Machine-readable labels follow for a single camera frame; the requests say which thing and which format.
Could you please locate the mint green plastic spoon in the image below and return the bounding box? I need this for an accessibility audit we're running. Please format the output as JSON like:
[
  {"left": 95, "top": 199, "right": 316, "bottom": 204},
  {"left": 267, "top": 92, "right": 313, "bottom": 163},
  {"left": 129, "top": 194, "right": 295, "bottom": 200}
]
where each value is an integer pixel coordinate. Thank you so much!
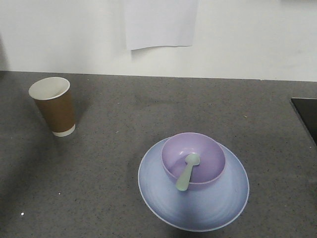
[{"left": 175, "top": 153, "right": 200, "bottom": 191}]

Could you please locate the white round plate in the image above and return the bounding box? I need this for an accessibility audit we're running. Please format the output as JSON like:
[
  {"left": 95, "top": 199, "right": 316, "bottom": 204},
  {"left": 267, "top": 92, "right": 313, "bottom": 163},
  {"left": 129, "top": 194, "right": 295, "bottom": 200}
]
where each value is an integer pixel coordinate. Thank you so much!
[{"left": 138, "top": 140, "right": 250, "bottom": 232}]

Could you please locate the brown paper cup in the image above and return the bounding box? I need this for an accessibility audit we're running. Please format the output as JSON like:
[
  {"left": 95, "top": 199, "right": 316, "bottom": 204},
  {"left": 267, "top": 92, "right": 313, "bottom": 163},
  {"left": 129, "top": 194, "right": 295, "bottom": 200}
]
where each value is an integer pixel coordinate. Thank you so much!
[{"left": 29, "top": 77, "right": 76, "bottom": 137}]

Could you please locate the white paper sheet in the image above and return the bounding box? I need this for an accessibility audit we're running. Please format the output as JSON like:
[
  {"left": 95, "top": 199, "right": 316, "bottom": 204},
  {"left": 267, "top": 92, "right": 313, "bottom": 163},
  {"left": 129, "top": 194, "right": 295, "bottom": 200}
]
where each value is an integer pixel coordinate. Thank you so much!
[{"left": 123, "top": 0, "right": 199, "bottom": 50}]

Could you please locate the lilac plastic bowl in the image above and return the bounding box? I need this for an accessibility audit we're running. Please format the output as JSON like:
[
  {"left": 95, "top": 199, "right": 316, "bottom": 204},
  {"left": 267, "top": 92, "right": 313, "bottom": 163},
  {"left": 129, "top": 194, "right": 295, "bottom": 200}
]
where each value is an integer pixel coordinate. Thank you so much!
[{"left": 161, "top": 132, "right": 226, "bottom": 191}]

